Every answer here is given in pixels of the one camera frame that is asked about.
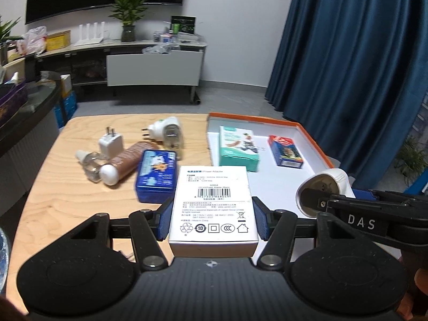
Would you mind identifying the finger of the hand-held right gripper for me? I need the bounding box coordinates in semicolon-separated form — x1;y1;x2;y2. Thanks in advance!
351;188;407;204
318;197;338;215

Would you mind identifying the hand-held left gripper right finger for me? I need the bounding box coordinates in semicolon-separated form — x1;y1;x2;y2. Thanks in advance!
251;197;319;274

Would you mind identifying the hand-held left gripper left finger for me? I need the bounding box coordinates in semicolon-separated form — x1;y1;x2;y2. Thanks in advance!
67;197;174;274

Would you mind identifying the orange-rimmed white tray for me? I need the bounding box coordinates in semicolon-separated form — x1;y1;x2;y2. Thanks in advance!
205;112;335;261

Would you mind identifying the blue plastic box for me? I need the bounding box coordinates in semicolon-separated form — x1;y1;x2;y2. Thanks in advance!
135;149;177;204

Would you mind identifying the white power adapter box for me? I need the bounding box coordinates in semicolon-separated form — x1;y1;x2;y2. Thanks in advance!
168;165;260;259

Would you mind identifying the white plug-in vaporizer with bottle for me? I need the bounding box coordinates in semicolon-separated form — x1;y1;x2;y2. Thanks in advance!
142;116;184;160

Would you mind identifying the clear glass liquid bottle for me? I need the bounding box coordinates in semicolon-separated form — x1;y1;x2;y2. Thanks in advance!
75;149;108;183

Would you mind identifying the person's right hand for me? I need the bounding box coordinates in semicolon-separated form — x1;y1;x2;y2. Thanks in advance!
413;267;428;321

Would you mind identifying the potted plant by window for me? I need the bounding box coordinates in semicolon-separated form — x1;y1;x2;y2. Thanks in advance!
394;134;428;188

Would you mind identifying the red and blue card box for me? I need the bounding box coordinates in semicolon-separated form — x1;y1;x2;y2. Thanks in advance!
268;134;304;168

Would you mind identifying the brown tube with white cap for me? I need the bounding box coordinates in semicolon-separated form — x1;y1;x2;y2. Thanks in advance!
99;141;158;186

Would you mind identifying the teal bandage box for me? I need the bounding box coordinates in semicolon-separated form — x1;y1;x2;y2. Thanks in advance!
219;125;261;173

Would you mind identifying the blue curtain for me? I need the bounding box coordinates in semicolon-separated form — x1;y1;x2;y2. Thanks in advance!
265;0;428;193

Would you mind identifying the long low media cabinet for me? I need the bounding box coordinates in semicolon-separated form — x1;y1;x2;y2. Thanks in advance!
33;38;208;105

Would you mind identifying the dark curved counter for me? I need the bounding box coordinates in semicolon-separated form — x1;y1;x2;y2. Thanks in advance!
0;79;62;219

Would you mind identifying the clear plastic wrapper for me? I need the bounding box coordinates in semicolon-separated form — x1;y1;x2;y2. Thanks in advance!
0;229;13;293

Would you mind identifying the pile of small clutter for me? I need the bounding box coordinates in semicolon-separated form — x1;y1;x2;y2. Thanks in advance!
142;29;182;55

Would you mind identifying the black and green box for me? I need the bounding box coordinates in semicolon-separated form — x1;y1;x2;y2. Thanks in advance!
170;15;196;36

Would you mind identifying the white router with antennas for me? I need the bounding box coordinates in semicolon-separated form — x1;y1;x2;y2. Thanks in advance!
74;21;106;47

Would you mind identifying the yellow cardboard box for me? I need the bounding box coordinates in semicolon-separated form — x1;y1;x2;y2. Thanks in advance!
45;30;72;52

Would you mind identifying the potted green plant in vase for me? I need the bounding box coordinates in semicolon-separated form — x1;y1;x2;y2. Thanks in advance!
108;0;158;43

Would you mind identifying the translucent plastic bag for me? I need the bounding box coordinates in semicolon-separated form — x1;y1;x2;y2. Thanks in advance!
23;26;48;56

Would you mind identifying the spiky leafed potted plant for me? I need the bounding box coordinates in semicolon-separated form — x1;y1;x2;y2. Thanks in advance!
0;16;25;65

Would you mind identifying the white wall charger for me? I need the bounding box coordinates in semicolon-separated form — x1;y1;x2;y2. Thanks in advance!
98;126;124;160

